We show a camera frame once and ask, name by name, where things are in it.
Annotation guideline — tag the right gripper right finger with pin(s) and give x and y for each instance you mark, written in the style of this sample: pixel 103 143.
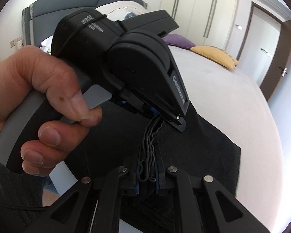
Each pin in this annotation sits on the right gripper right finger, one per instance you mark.
pixel 162 184

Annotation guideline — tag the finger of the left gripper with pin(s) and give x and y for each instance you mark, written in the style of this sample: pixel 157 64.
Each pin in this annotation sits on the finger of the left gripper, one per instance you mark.
pixel 179 123
pixel 137 106

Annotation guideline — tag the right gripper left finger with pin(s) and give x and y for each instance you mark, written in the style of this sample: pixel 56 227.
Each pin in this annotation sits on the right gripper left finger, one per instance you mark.
pixel 133 173

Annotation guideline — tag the black embroidered denim pants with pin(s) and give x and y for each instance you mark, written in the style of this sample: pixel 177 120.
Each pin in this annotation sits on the black embroidered denim pants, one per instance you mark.
pixel 145 175

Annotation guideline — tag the blue and beige clothing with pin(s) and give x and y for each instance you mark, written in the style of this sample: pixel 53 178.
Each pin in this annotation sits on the blue and beige clothing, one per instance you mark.
pixel 129 15

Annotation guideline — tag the person's left hand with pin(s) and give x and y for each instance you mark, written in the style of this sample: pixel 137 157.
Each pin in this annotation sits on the person's left hand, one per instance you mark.
pixel 31 68

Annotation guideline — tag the purple cushion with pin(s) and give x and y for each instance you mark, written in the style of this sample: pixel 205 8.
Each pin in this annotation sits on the purple cushion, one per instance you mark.
pixel 178 41

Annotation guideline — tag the large white pillow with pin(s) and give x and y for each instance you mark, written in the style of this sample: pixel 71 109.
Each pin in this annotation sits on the large white pillow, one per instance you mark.
pixel 117 10

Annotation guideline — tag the white bed mattress sheet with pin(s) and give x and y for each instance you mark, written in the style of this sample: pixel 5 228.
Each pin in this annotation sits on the white bed mattress sheet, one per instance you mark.
pixel 230 134

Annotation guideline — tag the yellow cushion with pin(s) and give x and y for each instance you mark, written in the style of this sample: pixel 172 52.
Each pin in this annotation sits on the yellow cushion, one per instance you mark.
pixel 216 55

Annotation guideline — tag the small white pillow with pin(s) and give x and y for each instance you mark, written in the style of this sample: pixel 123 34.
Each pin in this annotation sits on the small white pillow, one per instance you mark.
pixel 46 45

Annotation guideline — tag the dark grey bed headboard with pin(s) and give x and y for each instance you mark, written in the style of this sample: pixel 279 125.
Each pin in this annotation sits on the dark grey bed headboard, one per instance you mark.
pixel 40 19

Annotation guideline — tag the cream wardrobe with handles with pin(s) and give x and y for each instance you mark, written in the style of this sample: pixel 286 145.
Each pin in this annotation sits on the cream wardrobe with handles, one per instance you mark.
pixel 204 22

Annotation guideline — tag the wall light switch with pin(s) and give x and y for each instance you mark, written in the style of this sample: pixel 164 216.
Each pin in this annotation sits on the wall light switch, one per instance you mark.
pixel 19 44

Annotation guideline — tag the wall power socket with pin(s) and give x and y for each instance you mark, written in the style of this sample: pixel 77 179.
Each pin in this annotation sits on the wall power socket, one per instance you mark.
pixel 13 43

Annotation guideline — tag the white door brown frame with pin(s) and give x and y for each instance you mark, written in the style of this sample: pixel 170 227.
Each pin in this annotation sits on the white door brown frame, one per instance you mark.
pixel 265 50

